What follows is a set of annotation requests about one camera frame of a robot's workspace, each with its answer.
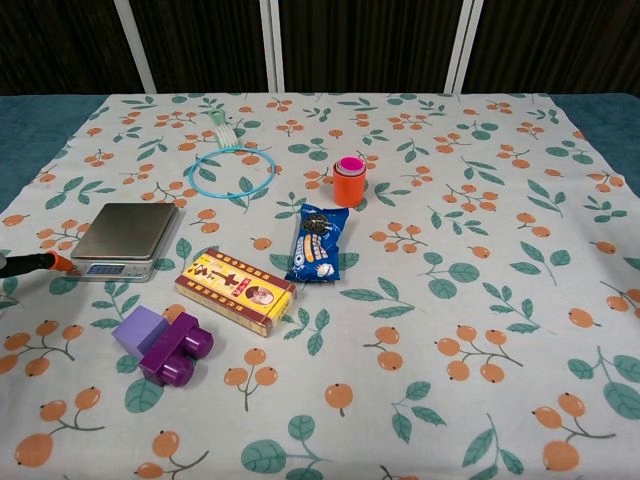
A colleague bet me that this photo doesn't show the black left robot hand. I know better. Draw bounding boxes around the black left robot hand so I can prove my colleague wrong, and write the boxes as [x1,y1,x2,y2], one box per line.
[0,252,81,282]

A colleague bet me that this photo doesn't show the silver digital kitchen scale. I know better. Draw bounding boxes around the silver digital kitchen scale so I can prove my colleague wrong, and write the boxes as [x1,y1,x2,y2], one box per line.
[69,202,180,284]

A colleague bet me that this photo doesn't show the yellow red printed box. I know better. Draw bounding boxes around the yellow red printed box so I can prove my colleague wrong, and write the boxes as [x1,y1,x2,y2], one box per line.
[174,247,299,339]

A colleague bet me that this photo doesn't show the light purple cube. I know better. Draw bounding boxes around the light purple cube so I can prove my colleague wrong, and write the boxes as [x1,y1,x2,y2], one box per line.
[111,305,171,359]

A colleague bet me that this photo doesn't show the dark purple building block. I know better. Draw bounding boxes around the dark purple building block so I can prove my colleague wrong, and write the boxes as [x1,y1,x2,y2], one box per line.
[139,312,215,389]

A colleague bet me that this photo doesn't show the green white brush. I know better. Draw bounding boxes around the green white brush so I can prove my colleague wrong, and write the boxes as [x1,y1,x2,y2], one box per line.
[209,110,239,148]

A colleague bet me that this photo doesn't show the blue Oreo cookie packet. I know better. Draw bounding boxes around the blue Oreo cookie packet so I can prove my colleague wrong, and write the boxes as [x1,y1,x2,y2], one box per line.
[283,202,351,284]

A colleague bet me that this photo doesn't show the orange pink stacked cups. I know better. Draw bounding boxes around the orange pink stacked cups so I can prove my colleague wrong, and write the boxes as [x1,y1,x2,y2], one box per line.
[332,155,368,209]

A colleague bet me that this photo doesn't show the floral white tablecloth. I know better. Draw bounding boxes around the floral white tablecloth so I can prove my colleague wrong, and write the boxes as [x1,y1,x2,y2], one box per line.
[0,92,640,480]

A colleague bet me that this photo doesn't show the white screen frame post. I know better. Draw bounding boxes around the white screen frame post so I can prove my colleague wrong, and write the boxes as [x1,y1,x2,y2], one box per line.
[112,0,157,95]
[258,0,287,94]
[443,0,485,94]

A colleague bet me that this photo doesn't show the light blue plastic ring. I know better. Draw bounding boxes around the light blue plastic ring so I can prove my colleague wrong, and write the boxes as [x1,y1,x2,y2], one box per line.
[188,146,278,200]

